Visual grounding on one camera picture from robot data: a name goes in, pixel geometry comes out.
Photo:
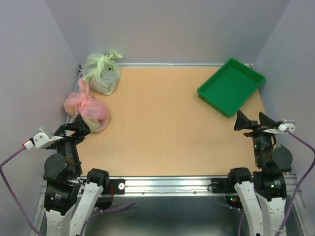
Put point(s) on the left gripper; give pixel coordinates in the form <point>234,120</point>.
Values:
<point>81,128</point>

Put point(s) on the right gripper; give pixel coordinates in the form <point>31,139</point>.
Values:
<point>243,122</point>

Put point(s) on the pink plastic bag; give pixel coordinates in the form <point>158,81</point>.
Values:
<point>93,111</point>

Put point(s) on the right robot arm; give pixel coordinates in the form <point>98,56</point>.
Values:
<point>263,194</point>

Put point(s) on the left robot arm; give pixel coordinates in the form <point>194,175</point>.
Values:
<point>68,205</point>

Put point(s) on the green plastic bag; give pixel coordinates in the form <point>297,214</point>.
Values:
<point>101,72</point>

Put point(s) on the green plastic tray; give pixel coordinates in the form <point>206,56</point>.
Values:
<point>230,87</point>

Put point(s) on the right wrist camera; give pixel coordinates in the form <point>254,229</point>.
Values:
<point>282,126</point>

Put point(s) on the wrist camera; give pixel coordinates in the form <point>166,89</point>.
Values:
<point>41,138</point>
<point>282,126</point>

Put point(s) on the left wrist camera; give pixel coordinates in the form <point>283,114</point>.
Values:
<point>41,138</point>

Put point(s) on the aluminium mounting rail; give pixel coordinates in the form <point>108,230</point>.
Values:
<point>176,206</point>

